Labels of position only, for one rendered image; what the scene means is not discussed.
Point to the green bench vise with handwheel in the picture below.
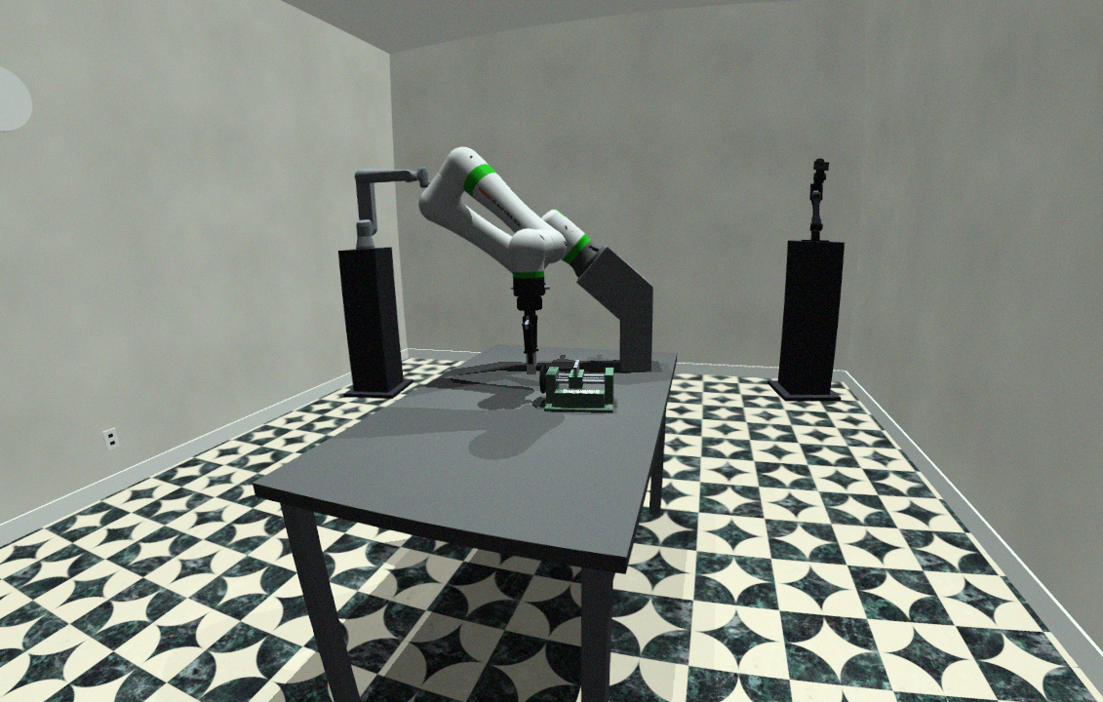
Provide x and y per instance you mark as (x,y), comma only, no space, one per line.
(576,400)

